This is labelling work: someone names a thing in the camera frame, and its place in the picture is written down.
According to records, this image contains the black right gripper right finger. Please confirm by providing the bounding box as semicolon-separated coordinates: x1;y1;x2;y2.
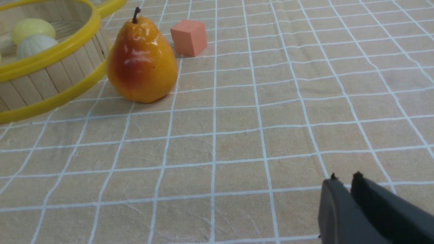
351;171;434;244

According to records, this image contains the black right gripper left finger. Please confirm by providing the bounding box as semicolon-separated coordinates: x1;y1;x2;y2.
318;174;390;244

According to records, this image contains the white bun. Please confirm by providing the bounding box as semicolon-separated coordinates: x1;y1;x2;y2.
16;34;58;60

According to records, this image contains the yellow bun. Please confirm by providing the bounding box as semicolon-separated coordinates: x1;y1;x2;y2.
10;18;56;45

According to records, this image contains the bamboo steamer tray yellow rim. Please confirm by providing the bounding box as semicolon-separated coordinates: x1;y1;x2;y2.
1;0;111;124

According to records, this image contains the checkered orange tablecloth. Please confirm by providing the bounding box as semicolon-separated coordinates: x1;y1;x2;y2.
1;0;433;244

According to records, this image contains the pink wooden cube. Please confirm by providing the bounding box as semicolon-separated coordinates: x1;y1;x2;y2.
170;19;208;57

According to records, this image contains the orange toy pear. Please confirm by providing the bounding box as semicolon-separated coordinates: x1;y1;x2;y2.
106;7;178;103

